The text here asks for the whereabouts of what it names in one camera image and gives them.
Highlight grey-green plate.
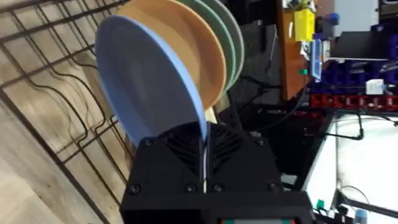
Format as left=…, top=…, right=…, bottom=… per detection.
left=201, top=0, right=246, bottom=85

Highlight orange plate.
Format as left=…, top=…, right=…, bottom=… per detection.
left=115, top=0, right=227, bottom=110

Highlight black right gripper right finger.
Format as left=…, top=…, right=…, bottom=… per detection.
left=206, top=122, right=283, bottom=194

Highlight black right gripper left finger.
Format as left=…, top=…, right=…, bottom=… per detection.
left=126, top=121, right=206, bottom=197

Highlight blue storage bins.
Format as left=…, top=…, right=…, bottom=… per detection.
left=310, top=21, right=398, bottom=94

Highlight yellow box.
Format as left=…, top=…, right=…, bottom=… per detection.
left=293, top=8, right=315, bottom=42

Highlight green plate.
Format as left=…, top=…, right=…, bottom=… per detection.
left=178, top=0, right=238, bottom=93

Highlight brown wooden board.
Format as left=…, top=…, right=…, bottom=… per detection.
left=276, top=0, right=312, bottom=101

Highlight black cable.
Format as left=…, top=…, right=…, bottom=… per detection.
left=303, top=110, right=398, bottom=141

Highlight white box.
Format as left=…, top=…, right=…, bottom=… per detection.
left=365, top=78, right=385, bottom=95

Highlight blue plate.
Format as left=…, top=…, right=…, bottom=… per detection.
left=95, top=14, right=208, bottom=147

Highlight black wire dish rack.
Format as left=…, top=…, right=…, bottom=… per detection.
left=0, top=0, right=137, bottom=224

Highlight red storage bins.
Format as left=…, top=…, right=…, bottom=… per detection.
left=310, top=93, right=398, bottom=110

